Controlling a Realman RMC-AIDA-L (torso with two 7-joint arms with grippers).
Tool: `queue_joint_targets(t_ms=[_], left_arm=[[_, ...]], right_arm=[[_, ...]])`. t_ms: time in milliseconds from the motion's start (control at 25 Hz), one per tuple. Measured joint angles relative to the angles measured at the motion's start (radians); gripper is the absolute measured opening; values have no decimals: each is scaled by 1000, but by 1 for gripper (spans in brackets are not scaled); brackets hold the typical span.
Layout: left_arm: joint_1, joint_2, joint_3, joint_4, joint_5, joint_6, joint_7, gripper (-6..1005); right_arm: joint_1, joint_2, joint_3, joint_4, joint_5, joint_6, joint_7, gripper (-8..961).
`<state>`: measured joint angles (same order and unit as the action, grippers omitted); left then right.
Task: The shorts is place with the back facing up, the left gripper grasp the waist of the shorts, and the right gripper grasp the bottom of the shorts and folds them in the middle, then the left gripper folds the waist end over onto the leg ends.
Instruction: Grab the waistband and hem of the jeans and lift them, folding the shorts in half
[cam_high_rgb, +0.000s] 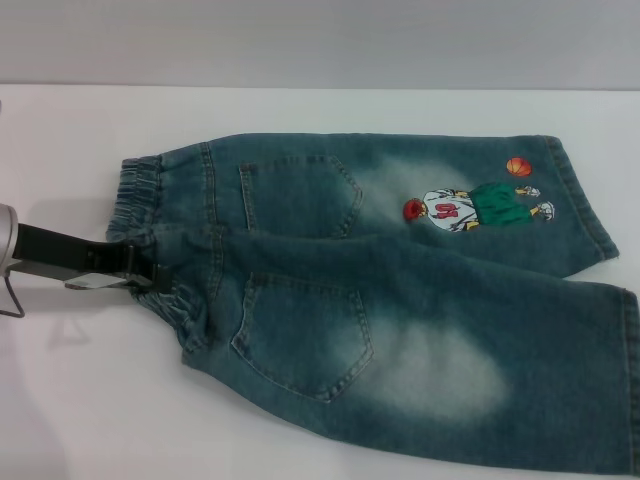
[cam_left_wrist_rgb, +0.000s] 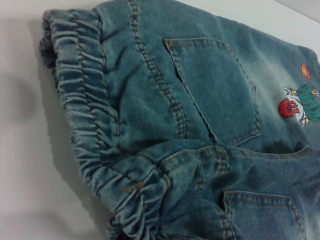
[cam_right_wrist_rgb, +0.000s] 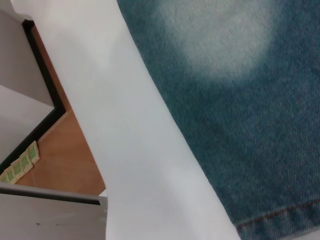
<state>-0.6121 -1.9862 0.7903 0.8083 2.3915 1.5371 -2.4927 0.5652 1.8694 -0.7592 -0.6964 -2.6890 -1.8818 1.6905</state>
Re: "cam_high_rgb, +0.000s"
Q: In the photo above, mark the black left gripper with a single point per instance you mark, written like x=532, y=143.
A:
x=70, y=255

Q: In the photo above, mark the blue denim shorts cartoon print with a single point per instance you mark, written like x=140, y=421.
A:
x=410, y=310

